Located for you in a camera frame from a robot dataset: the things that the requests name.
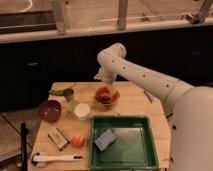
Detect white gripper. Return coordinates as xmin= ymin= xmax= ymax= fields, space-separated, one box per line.
xmin=94 ymin=67 xmax=116 ymax=96

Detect dark purple grapes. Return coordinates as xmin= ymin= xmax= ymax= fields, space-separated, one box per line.
xmin=102 ymin=96 xmax=111 ymax=104

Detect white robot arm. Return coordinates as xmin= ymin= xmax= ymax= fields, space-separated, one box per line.
xmin=96 ymin=43 xmax=213 ymax=171

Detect dark red bowl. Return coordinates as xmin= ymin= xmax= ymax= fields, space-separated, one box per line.
xmin=37 ymin=100 xmax=62 ymax=123

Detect white round lid container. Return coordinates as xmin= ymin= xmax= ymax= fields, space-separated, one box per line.
xmin=74 ymin=103 xmax=90 ymax=121

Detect dark small cup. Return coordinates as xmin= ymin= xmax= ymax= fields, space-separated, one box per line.
xmin=63 ymin=88 xmax=74 ymax=102

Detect grey blue sponge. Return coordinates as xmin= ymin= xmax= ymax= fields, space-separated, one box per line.
xmin=95 ymin=129 xmax=117 ymax=151

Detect green plastic tray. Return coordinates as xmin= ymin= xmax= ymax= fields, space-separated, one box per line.
xmin=88 ymin=116 xmax=159 ymax=170

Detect orange fruit toy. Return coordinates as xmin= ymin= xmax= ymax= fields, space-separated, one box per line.
xmin=71 ymin=134 xmax=85 ymax=148

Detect brown small box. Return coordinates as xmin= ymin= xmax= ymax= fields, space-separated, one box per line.
xmin=48 ymin=128 xmax=70 ymax=151

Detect black pole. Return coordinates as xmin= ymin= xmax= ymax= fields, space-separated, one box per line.
xmin=21 ymin=122 xmax=28 ymax=171

